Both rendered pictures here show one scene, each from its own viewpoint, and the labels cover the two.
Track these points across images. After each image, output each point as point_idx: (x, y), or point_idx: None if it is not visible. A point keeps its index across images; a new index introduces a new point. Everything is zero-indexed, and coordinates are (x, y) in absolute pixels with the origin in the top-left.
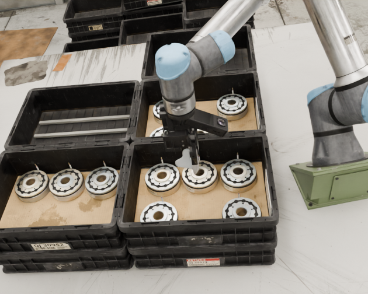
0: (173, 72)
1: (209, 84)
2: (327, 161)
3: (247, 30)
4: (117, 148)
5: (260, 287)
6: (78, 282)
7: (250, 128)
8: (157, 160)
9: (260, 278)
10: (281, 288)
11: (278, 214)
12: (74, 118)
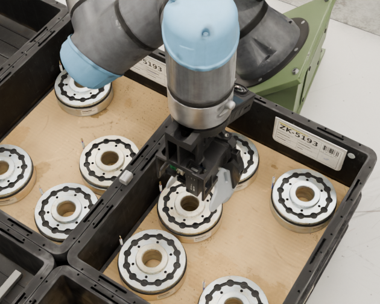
0: (233, 41)
1: (24, 80)
2: (278, 58)
3: None
4: (52, 291)
5: (368, 260)
6: None
7: (143, 96)
8: (107, 248)
9: (356, 253)
10: None
11: (370, 148)
12: None
